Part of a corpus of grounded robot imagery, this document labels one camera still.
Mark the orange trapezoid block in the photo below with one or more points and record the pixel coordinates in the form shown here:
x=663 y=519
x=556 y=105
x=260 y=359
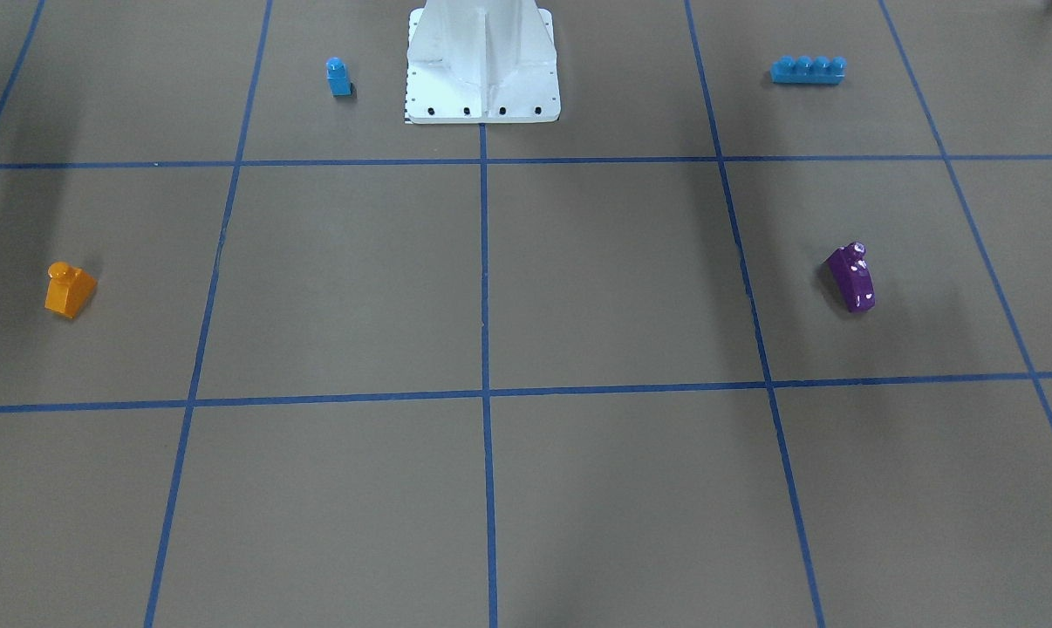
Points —
x=69 y=289

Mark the purple trapezoid block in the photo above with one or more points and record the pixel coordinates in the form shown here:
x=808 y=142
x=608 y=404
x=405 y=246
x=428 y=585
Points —
x=849 y=269

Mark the small blue block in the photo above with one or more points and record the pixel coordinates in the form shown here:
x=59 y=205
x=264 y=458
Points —
x=337 y=78

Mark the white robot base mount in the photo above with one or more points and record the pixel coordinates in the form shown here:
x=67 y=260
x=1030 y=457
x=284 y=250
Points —
x=481 y=62

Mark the long blue studded block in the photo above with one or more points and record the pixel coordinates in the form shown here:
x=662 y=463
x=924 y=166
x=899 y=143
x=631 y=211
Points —
x=806 y=70

